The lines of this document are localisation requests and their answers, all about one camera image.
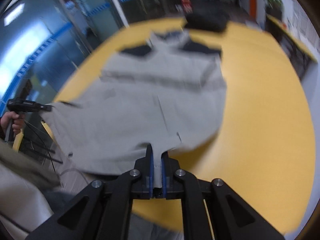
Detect grey jacket with black panels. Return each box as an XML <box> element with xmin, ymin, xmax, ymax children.
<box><xmin>41</xmin><ymin>31</ymin><xmax>227</xmax><ymax>187</ymax></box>

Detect person's left hand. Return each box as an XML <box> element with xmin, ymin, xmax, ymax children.
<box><xmin>1</xmin><ymin>112</ymin><xmax>25</xmax><ymax>135</ymax></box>

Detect yellow side table black legs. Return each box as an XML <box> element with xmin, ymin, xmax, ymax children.
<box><xmin>265</xmin><ymin>14</ymin><xmax>317</xmax><ymax>81</ymax></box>

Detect black folded garment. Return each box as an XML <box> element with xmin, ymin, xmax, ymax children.
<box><xmin>184</xmin><ymin>9</ymin><xmax>229</xmax><ymax>33</ymax></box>

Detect red white sign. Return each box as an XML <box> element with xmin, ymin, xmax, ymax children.
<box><xmin>180</xmin><ymin>0</ymin><xmax>193</xmax><ymax>14</ymax></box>

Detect potted green plant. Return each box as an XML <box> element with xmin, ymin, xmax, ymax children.
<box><xmin>264</xmin><ymin>0</ymin><xmax>284</xmax><ymax>21</ymax></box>

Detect black cables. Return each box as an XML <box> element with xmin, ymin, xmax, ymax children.
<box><xmin>19</xmin><ymin>119</ymin><xmax>63</xmax><ymax>173</ymax></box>

